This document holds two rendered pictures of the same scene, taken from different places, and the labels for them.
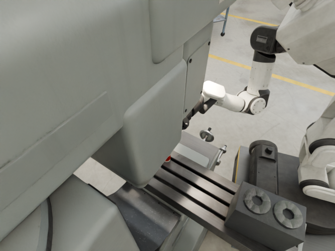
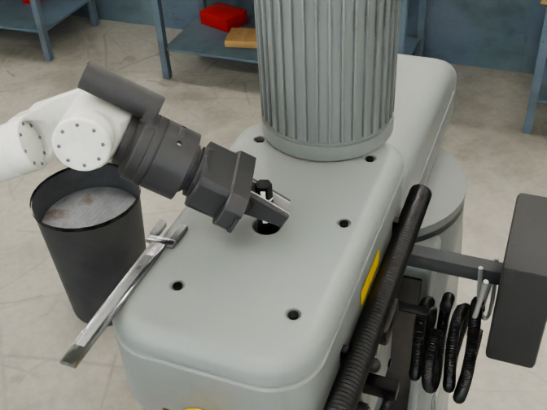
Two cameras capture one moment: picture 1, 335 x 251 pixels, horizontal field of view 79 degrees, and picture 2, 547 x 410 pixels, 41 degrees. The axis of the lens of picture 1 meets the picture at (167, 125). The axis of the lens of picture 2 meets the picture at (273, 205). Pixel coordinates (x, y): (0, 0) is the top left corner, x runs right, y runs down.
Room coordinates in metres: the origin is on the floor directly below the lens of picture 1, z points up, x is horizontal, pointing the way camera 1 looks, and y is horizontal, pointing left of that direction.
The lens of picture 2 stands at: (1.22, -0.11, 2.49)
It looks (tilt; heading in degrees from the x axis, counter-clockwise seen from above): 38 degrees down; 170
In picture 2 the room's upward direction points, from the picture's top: 3 degrees counter-clockwise
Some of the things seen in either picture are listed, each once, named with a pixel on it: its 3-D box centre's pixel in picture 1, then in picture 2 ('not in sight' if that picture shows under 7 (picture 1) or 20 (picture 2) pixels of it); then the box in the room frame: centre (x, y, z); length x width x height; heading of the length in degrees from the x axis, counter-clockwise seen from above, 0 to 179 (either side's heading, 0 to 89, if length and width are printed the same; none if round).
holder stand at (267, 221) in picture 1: (262, 216); not in sight; (0.25, -0.35, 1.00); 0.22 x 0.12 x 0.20; 63
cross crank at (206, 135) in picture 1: (204, 139); not in sight; (0.92, -0.27, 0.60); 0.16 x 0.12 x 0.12; 147
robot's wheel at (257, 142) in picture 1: (262, 150); not in sight; (0.89, -0.73, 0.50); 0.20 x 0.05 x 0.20; 72
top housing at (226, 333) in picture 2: not in sight; (273, 263); (0.49, 0.01, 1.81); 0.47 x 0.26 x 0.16; 147
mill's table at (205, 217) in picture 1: (169, 174); not in sight; (0.50, -0.01, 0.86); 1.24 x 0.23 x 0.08; 57
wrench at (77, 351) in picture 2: not in sight; (125, 286); (0.58, -0.18, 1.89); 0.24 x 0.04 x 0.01; 147
